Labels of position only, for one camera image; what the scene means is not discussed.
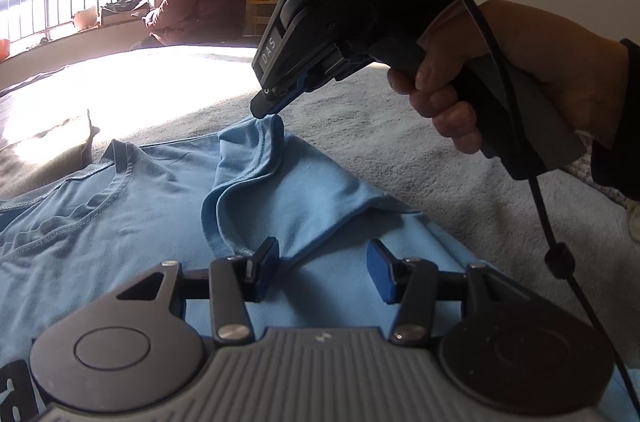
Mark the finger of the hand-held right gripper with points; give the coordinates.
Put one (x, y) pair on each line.
(292, 95)
(262, 105)

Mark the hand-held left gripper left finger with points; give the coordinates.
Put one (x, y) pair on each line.
(270, 267)

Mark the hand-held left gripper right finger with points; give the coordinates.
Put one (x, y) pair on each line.
(377, 274)

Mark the light blue T-shirt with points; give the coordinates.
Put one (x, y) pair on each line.
(150, 227)

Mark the person's right hand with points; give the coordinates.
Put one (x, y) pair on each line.
(560, 62)

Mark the small pale wooden desk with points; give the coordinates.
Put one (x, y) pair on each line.
(262, 18)

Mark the cardboard box with shoes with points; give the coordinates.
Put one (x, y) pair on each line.
(125, 7)

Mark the orange flower pot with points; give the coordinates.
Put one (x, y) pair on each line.
(85, 18)

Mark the olive grey folded garment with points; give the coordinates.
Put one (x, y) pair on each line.
(45, 152)

